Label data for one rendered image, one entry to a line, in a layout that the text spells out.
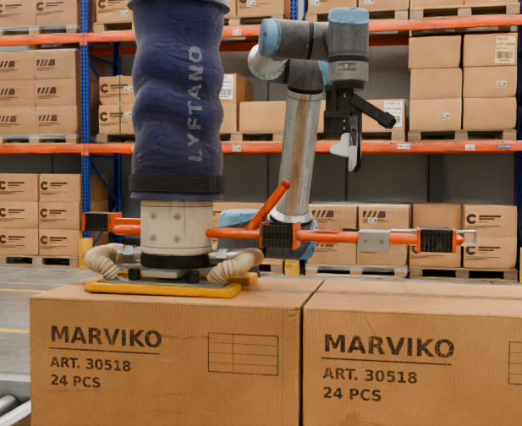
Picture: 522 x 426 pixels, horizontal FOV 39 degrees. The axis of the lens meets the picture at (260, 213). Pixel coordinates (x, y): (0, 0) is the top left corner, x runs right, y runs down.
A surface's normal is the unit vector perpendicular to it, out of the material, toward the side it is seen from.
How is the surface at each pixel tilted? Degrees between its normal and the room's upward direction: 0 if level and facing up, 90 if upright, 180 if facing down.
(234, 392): 90
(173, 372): 90
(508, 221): 89
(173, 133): 73
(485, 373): 90
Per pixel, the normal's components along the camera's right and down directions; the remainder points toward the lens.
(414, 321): -0.20, 0.05
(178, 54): 0.18, -0.15
